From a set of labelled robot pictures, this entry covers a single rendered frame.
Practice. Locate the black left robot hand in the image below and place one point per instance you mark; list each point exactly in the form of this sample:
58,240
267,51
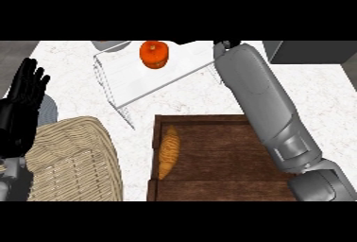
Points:
18,104

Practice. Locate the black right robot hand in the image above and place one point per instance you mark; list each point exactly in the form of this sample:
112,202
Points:
228,43

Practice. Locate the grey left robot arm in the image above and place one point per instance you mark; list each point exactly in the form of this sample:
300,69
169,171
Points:
11,176

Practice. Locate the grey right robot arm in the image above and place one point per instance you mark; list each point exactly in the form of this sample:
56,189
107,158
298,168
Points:
269,110

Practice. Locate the yellow-orange squash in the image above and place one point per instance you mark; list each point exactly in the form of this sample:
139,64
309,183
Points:
169,151

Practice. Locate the brown wooden tray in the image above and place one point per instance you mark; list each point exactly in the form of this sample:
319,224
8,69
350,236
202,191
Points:
223,164

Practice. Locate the grey-blue round object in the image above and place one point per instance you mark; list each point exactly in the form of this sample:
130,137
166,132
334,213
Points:
48,110

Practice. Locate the orange pumpkin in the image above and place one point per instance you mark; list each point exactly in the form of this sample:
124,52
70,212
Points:
154,54

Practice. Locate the dark grey appliance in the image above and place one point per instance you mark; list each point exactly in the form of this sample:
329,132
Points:
307,52

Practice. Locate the tan wicker basket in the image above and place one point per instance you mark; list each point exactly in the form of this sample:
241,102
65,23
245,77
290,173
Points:
74,160

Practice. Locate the grey round bowl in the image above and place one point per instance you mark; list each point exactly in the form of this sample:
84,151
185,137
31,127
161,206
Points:
111,45

